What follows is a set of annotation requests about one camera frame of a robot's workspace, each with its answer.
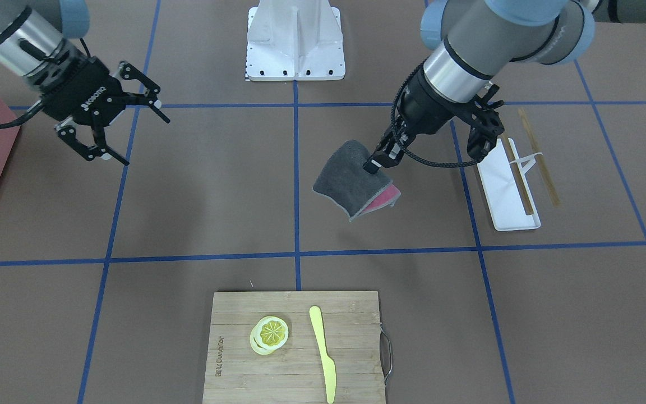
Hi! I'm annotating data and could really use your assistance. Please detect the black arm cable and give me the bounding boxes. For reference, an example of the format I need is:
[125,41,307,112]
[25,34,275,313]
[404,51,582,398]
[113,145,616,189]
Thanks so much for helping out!
[389,62,495,169]
[0,39,94,131]

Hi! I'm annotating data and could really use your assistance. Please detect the grey and pink cloth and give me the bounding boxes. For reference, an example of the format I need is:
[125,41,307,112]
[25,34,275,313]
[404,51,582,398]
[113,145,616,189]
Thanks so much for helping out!
[312,140,402,222]

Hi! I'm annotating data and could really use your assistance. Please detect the bamboo cutting board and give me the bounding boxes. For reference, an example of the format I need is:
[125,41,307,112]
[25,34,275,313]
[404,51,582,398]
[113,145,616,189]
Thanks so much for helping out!
[202,291,386,403]

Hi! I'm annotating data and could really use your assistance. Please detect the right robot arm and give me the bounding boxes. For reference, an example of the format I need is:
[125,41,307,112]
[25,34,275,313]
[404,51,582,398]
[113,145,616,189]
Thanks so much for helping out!
[0,1,170,165]

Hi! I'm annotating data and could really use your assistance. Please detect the white rectangular tray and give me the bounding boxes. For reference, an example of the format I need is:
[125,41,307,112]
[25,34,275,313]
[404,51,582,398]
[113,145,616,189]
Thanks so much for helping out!
[477,138,541,232]

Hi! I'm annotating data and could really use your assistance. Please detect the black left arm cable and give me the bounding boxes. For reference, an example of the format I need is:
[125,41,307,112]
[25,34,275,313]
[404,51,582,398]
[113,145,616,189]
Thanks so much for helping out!
[389,62,495,169]

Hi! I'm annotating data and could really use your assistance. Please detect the wooden rack rod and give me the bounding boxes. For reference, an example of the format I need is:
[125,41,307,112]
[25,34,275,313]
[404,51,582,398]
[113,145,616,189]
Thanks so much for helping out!
[501,134,533,215]
[518,107,561,208]

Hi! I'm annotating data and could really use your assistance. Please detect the yellow plastic knife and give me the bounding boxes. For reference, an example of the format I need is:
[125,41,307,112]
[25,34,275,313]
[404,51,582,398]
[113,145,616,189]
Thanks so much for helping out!
[308,305,338,403]

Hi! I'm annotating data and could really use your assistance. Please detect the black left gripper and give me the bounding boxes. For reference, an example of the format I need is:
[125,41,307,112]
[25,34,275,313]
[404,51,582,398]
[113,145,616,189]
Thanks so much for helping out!
[362,71,472,173]

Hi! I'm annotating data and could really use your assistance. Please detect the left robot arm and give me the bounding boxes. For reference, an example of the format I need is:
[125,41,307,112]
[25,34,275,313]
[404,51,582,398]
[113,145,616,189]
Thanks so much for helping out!
[363,1,646,174]

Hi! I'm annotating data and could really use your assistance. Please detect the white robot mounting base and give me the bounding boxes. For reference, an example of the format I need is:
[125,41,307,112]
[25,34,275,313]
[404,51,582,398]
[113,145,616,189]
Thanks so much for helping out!
[244,1,346,81]

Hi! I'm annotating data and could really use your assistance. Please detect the yellow lemon slices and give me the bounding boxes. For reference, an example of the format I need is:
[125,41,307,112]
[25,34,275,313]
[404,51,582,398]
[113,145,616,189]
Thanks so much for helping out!
[249,315,289,355]

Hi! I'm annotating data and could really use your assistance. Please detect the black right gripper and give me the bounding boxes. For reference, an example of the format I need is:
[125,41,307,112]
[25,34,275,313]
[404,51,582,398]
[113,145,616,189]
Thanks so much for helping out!
[39,56,171,166]

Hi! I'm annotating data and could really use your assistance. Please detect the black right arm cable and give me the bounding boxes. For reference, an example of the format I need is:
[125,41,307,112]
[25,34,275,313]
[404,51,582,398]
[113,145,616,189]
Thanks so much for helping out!
[0,39,94,131]

